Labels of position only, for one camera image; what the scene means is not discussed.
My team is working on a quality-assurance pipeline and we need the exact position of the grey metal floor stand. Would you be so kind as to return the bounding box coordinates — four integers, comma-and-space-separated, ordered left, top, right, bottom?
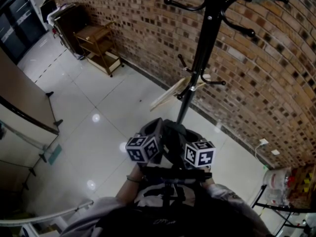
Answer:
0, 119, 63, 191

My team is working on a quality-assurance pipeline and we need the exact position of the black glass door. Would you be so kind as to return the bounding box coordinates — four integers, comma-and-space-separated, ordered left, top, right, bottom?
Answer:
0, 0, 47, 65

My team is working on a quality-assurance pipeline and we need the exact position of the person's left forearm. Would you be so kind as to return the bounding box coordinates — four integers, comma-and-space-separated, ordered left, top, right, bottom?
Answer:
115, 163, 146, 206

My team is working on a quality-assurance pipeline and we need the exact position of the wooden shelf trolley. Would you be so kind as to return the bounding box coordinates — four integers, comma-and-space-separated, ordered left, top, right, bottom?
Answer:
73, 21, 123, 78

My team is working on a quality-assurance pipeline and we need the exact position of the black chest mount bar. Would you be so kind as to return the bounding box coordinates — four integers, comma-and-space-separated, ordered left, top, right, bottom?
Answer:
142, 165, 213, 184

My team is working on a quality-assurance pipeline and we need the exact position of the black wall bin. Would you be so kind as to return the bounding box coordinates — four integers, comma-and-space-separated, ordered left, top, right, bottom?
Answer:
39, 0, 58, 23

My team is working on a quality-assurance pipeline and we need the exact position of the person's right forearm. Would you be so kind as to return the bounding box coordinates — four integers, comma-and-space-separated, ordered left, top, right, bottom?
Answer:
199, 166, 216, 190

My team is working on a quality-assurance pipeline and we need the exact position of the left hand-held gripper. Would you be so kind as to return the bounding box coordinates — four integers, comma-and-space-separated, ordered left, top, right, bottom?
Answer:
125, 117, 165, 164

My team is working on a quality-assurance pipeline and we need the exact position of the wooden clothes hanger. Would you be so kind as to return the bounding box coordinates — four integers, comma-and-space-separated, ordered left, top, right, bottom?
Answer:
150, 76, 212, 112

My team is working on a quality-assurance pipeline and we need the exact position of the black partition foot stand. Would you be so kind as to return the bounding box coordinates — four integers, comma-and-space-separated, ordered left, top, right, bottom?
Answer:
45, 91, 64, 127

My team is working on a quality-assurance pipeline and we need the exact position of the dark wooden cabinet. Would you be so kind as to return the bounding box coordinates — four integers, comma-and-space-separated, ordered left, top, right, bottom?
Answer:
50, 2, 87, 60

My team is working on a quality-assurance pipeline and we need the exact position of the white plug with cable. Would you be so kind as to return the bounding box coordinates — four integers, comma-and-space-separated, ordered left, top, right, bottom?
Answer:
254, 138, 269, 158

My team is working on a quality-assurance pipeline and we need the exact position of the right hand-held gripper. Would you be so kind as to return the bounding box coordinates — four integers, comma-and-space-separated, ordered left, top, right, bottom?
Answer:
179, 129, 217, 168

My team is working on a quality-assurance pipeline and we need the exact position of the clear plastic water jug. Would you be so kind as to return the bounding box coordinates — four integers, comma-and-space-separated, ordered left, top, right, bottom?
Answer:
263, 168, 293, 206

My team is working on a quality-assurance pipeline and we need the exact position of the white rail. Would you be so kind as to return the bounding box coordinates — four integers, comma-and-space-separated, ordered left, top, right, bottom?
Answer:
0, 200, 94, 226

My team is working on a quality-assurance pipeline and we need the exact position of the black coat rack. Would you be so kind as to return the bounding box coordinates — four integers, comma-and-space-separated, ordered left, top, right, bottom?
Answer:
163, 0, 289, 124

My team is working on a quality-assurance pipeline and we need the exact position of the brown partition board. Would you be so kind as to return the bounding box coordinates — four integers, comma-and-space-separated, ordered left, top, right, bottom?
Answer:
0, 47, 60, 134

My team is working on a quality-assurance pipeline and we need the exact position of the cardboard box with yellow tags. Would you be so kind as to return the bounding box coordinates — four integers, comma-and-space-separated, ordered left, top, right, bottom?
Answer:
288, 165, 316, 207

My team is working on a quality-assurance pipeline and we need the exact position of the dark green backpack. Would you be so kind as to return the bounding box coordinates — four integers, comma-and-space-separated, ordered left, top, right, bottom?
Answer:
161, 118, 196, 169

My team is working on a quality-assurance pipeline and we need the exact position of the black folding side table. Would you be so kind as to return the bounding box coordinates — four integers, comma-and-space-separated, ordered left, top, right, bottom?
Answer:
251, 184, 316, 234

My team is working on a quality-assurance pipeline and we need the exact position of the person's grey jacket torso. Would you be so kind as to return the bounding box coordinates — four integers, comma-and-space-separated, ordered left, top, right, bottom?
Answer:
60, 183, 272, 237

